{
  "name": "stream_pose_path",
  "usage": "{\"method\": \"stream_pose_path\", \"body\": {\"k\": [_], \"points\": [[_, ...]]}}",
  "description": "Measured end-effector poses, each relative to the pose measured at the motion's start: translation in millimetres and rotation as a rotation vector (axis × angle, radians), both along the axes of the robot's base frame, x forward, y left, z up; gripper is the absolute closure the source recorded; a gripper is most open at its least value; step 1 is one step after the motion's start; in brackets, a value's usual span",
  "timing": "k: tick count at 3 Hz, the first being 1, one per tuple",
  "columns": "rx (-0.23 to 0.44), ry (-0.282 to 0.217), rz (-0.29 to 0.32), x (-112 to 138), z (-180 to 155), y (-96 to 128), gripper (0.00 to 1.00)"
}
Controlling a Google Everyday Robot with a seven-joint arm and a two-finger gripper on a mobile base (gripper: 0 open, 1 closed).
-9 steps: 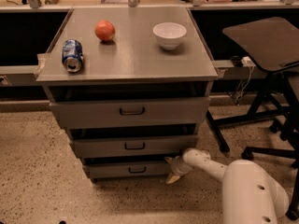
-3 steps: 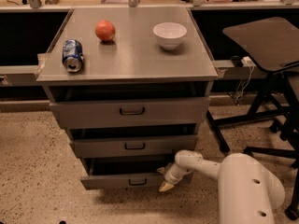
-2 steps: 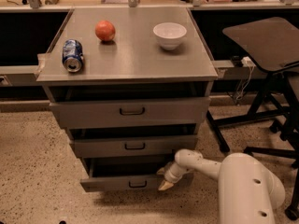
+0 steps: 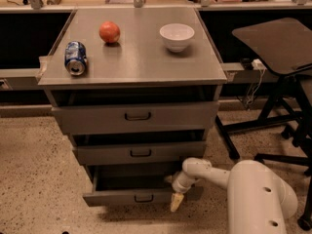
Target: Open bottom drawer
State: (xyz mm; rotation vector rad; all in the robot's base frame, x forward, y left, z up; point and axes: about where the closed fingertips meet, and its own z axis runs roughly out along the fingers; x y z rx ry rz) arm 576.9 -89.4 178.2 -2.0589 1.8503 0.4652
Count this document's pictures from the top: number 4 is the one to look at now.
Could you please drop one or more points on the grey top drawer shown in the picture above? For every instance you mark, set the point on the grey top drawer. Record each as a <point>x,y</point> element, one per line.
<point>135,118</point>

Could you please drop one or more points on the blue soda can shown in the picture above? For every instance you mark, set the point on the blue soda can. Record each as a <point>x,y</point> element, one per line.
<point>75,58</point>

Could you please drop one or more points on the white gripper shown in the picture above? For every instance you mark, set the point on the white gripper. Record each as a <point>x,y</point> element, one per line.
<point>178,185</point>

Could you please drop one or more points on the grey drawer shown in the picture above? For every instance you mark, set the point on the grey drawer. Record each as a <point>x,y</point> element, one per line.
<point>131,184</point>
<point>135,118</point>
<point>138,153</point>

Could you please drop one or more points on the white power adapter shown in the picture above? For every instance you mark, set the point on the white power adapter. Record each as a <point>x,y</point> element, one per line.
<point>257,64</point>

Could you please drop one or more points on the grey drawer cabinet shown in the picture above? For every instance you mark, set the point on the grey drawer cabinet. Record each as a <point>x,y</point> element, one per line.
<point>137,69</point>

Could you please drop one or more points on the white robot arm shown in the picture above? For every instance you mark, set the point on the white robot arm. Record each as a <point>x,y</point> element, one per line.
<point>258,200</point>

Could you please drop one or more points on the grey middle drawer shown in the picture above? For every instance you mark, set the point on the grey middle drawer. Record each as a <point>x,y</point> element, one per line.
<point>138,153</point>

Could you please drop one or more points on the red apple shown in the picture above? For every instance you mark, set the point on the red apple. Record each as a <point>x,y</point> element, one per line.
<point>109,32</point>

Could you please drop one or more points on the black side table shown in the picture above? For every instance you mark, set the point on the black side table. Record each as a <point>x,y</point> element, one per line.
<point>284,47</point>

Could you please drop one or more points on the grey bottom drawer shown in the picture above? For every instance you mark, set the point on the grey bottom drawer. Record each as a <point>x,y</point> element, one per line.
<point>131,184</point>

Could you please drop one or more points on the white ceramic bowl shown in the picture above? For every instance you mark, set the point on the white ceramic bowl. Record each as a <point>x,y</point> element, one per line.
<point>176,36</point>

